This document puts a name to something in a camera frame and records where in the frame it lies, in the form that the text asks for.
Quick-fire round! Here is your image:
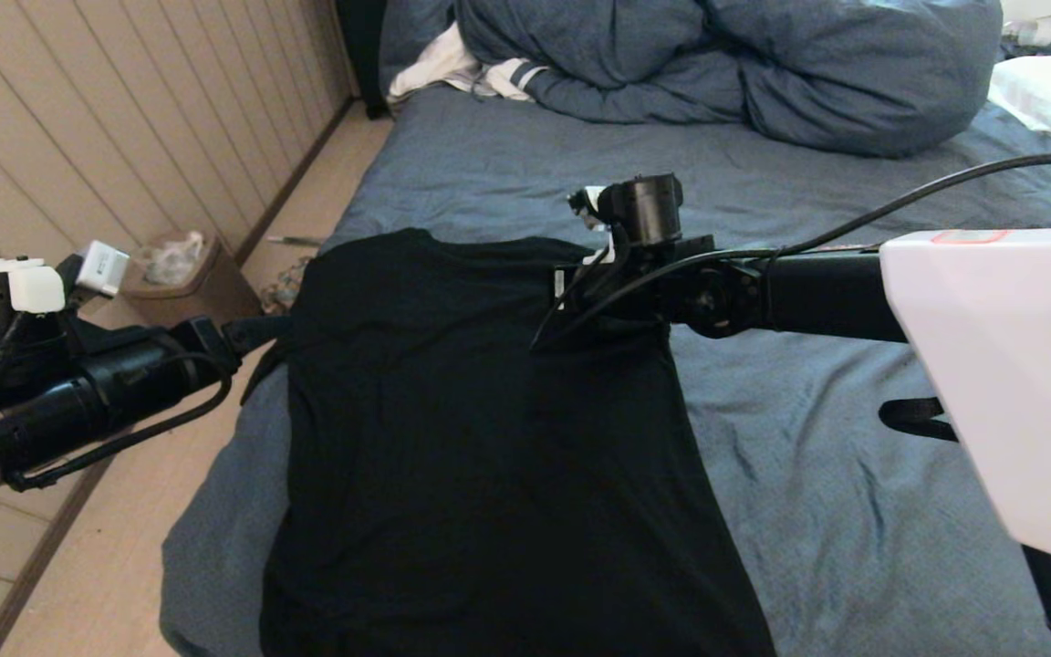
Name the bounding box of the black printed T-shirt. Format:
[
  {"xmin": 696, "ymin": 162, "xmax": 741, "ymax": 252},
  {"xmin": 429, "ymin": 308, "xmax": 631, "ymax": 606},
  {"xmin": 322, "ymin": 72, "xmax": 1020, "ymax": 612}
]
[{"xmin": 243, "ymin": 228, "xmax": 777, "ymax": 657}]

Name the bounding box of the patterned cloth item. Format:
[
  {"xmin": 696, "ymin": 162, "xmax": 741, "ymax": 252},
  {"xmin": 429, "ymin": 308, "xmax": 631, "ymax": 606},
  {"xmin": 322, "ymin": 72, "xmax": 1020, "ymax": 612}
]
[{"xmin": 261, "ymin": 257, "xmax": 317, "ymax": 316}]

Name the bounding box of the brown trash bin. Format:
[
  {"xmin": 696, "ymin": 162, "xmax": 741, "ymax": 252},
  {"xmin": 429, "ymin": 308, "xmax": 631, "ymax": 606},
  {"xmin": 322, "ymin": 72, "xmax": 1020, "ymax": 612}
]
[{"xmin": 120, "ymin": 233, "xmax": 264, "ymax": 331}]

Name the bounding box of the clear plastic bin bag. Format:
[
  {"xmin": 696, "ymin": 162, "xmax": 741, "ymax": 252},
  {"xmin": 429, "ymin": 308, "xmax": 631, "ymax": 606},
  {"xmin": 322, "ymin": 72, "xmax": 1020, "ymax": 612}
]
[{"xmin": 135, "ymin": 231, "xmax": 207, "ymax": 287}]

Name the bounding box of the white left wrist joint cover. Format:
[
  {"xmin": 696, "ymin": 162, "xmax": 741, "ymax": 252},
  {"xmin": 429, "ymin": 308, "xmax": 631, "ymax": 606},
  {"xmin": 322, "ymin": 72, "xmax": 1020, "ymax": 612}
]
[{"xmin": 0, "ymin": 257, "xmax": 66, "ymax": 314}]

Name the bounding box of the white striped garment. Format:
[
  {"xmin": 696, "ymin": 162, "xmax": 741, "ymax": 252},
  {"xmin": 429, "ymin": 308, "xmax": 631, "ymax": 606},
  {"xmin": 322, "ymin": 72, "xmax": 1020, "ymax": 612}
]
[{"xmin": 387, "ymin": 23, "xmax": 549, "ymax": 106}]

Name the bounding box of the blue bunched duvet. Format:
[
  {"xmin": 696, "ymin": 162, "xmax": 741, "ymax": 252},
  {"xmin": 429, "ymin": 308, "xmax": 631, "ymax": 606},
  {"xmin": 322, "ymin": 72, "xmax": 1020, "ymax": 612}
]
[{"xmin": 380, "ymin": 0, "xmax": 1004, "ymax": 158}]

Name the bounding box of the black bedside furniture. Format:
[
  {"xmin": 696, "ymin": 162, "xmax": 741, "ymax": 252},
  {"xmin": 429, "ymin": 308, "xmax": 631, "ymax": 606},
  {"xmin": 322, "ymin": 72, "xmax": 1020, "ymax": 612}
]
[{"xmin": 334, "ymin": 0, "xmax": 391, "ymax": 120}]

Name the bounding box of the blue bed sheet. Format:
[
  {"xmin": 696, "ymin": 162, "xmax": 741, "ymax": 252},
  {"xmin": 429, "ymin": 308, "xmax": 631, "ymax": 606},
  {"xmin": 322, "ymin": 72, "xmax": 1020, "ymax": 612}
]
[{"xmin": 159, "ymin": 87, "xmax": 1051, "ymax": 657}]

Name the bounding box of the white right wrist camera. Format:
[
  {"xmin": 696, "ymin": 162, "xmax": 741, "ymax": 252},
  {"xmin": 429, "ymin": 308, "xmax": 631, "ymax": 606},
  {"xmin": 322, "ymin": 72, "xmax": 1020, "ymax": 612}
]
[{"xmin": 567, "ymin": 185, "xmax": 616, "ymax": 267}]

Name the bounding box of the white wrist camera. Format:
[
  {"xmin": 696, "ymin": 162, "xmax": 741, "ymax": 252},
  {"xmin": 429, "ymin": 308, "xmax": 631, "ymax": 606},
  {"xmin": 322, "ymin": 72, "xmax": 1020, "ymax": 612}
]
[
  {"xmin": 77, "ymin": 241, "xmax": 130, "ymax": 300},
  {"xmin": 567, "ymin": 185, "xmax": 616, "ymax": 267}
]

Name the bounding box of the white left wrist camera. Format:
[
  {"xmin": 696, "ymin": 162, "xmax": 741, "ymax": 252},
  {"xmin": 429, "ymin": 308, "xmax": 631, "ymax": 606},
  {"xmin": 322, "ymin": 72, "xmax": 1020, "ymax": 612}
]
[{"xmin": 77, "ymin": 241, "xmax": 130, "ymax": 300}]

